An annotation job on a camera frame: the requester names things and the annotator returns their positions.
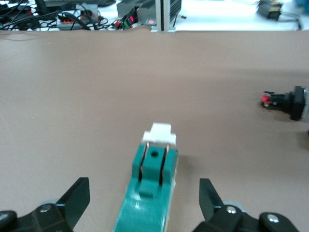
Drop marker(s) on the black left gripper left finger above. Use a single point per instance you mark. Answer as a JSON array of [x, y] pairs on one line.
[[48, 217]]

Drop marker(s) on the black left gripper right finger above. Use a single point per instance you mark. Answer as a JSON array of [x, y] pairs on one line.
[[229, 217]]

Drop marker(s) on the black square push button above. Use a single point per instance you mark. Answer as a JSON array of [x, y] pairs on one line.
[[297, 104]]

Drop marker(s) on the grey power strip orange switches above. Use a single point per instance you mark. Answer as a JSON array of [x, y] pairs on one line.
[[70, 21]]

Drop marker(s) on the green terminal connector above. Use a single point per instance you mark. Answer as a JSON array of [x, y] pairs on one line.
[[126, 23]]

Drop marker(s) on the small grey electronics box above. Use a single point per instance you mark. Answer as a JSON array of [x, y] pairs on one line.
[[88, 10]]

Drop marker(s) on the black device yellow label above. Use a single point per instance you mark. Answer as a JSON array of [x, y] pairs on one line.
[[269, 10]]

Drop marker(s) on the black monitor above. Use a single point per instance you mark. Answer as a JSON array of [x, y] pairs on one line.
[[41, 6]]

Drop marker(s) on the black power supply box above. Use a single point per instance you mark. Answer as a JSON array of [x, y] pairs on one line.
[[144, 9]]

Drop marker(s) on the aluminium camera post with bracket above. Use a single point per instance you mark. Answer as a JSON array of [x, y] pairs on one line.
[[164, 14]]

